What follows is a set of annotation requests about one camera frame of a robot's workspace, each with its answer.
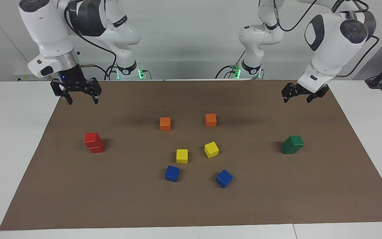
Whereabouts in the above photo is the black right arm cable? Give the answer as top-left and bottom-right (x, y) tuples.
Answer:
(64, 0), (118, 80)

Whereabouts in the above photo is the red wooden cube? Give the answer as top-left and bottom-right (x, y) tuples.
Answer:
(84, 132), (100, 148)
(88, 141), (105, 154)

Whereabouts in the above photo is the yellow wooden cube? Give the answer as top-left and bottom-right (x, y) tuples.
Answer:
(204, 141), (220, 158)
(176, 149), (189, 164)

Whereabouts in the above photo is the white box yellow label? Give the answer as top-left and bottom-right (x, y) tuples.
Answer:
(14, 65), (50, 82)

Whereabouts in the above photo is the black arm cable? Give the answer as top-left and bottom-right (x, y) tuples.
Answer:
(64, 0), (118, 80)
(259, 0), (380, 78)

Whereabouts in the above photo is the green wooden cube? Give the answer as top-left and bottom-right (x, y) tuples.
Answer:
(281, 143), (302, 155)
(283, 135), (304, 149)

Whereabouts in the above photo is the brown paper table mat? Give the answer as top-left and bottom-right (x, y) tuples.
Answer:
(0, 79), (382, 231)

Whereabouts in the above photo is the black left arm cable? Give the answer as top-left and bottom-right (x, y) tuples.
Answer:
(259, 0), (380, 78)

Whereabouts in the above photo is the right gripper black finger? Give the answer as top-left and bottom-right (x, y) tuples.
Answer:
(90, 78), (102, 104)
(51, 80), (73, 105)

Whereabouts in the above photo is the black base power cable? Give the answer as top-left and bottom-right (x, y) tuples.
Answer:
(215, 48), (246, 79)

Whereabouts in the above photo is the blue wooden cube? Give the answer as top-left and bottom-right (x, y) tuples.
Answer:
(164, 165), (180, 183)
(215, 169), (233, 189)

